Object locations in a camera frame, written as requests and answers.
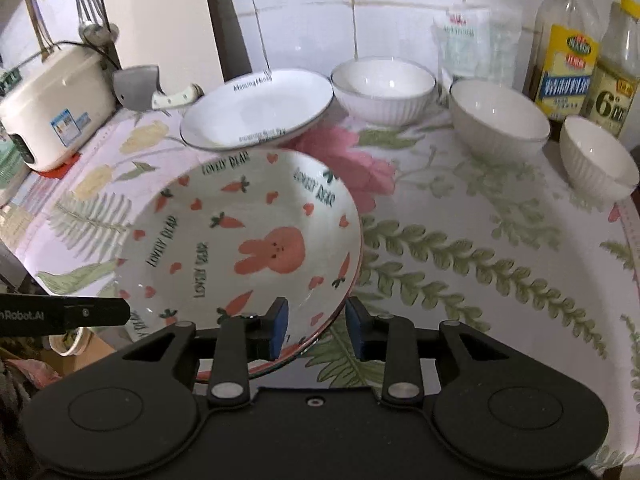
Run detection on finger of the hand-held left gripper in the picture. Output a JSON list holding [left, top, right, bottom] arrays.
[[62, 297, 132, 335]]

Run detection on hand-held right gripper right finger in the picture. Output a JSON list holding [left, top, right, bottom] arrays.
[[345, 296, 511, 408]]

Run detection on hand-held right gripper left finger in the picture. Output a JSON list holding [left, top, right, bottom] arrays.
[[120, 296, 291, 408]]

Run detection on rabbit print plate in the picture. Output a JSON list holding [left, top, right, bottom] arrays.
[[116, 149, 363, 381]]

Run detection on white plate with black lettering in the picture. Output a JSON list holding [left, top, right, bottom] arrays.
[[179, 69, 335, 151]]

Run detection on white ribbed bowl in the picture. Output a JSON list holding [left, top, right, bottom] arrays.
[[448, 80, 552, 161], [330, 58, 437, 127], [559, 115, 640, 203]]

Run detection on white cup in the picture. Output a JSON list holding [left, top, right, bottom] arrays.
[[49, 327, 86, 357]]

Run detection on floral tablecloth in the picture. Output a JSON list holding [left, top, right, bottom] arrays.
[[0, 105, 640, 441]]

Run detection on red mat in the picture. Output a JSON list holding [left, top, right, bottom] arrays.
[[32, 152, 83, 181]]

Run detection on cream rice cooker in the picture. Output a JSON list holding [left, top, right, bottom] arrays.
[[0, 42, 118, 173]]

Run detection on kitchen cleaver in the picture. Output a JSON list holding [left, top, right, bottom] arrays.
[[111, 64, 205, 112]]

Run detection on clear plastic seasoning packet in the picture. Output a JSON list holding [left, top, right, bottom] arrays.
[[432, 4, 521, 91]]

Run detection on oil bottle with yellow label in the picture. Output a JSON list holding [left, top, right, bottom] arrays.
[[522, 0, 602, 122]]

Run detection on clear vinegar bottle yellow cap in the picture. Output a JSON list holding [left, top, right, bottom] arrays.
[[580, 0, 640, 140]]

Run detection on wooden utensil handles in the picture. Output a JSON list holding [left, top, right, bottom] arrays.
[[22, 0, 55, 61]]

